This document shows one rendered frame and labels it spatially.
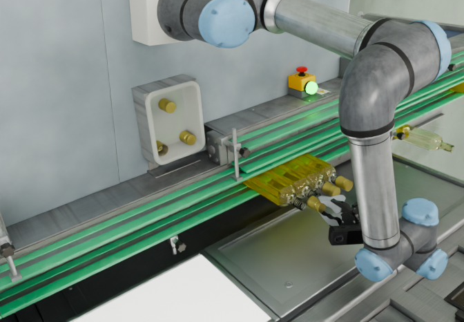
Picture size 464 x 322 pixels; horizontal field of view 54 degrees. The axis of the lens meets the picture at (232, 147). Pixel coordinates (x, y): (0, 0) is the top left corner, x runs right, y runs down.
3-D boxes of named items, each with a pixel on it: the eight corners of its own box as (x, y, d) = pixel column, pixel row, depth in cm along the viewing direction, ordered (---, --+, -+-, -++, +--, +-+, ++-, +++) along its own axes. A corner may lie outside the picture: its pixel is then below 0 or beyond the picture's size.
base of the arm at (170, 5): (159, -24, 112) (179, -21, 105) (210, -17, 121) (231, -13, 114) (154, 38, 117) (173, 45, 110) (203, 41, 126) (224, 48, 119)
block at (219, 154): (206, 159, 146) (219, 167, 141) (204, 133, 141) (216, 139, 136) (215, 155, 148) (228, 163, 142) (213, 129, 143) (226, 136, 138)
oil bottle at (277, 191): (240, 182, 149) (284, 211, 133) (239, 168, 147) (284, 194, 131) (253, 176, 152) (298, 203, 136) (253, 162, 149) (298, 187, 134)
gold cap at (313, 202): (306, 209, 131) (317, 215, 128) (306, 198, 130) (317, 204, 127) (315, 204, 133) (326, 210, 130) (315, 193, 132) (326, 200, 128)
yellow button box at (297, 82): (287, 93, 167) (301, 98, 162) (286, 74, 164) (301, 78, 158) (301, 88, 171) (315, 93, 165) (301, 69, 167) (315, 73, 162)
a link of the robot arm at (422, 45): (220, -20, 110) (416, 57, 75) (266, -36, 116) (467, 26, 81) (225, 27, 118) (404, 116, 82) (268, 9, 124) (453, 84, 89)
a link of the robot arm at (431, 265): (451, 244, 103) (449, 270, 108) (409, 222, 111) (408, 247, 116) (431, 263, 100) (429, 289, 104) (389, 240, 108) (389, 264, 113)
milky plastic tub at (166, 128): (143, 157, 138) (157, 168, 132) (130, 87, 128) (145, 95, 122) (191, 139, 147) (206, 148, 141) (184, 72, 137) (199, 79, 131)
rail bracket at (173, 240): (155, 243, 136) (178, 266, 127) (152, 224, 133) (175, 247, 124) (167, 238, 139) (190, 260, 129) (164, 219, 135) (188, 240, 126)
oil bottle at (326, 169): (279, 164, 158) (326, 188, 142) (279, 150, 155) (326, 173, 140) (291, 159, 161) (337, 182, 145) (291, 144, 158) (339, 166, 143)
